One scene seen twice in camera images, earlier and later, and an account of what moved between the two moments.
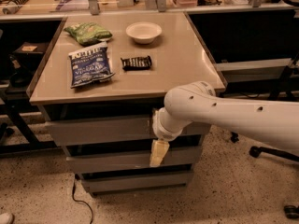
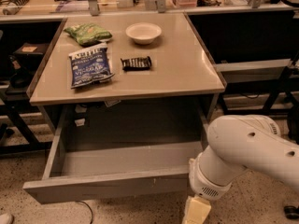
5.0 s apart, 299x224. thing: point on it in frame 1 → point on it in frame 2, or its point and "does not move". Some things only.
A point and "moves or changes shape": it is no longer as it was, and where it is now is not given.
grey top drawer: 80,130 moves or changes shape
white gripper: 161,130 → 204,184
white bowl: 143,32 does not move
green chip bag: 89,33 does not move
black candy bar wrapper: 135,63 does not move
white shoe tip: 7,218 does not move
